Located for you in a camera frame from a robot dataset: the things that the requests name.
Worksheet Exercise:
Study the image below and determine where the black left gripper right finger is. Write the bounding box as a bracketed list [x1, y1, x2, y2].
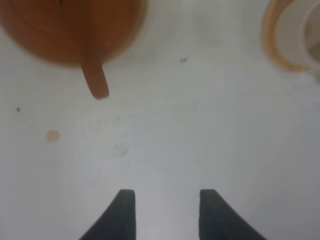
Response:
[198, 189, 265, 240]

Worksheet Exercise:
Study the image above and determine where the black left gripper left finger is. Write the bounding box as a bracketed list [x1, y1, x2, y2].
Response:
[81, 189, 137, 240]

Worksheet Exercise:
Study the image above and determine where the brown clay teapot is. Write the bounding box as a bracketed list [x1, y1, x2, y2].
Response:
[0, 0, 148, 100]

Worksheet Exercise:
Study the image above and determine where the orange near saucer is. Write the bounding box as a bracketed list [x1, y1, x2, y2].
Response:
[261, 0, 308, 73]

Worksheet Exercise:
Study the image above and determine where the white near teacup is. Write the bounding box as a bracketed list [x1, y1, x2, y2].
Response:
[275, 0, 320, 77]

